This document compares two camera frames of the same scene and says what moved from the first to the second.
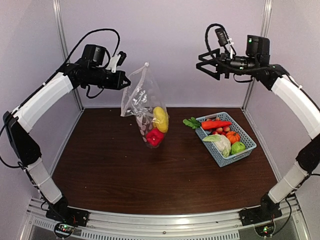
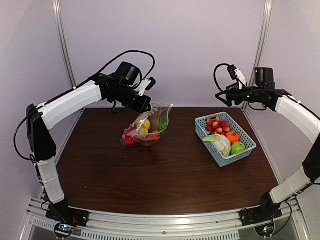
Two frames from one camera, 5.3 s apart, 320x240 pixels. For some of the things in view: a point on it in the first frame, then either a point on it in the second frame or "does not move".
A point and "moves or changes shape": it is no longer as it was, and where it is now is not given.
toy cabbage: [222, 143] does not move
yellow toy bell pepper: [160, 119] to [144, 129]
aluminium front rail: [38, 224] does not move
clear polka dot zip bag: [141, 95] moves or changes shape
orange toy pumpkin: [233, 136] does not move
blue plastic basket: [222, 161] does not move
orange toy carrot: [193, 123] to [154, 136]
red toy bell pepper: [154, 137] to [129, 136]
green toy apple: [237, 147] does not move
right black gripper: [222, 66] to [230, 97]
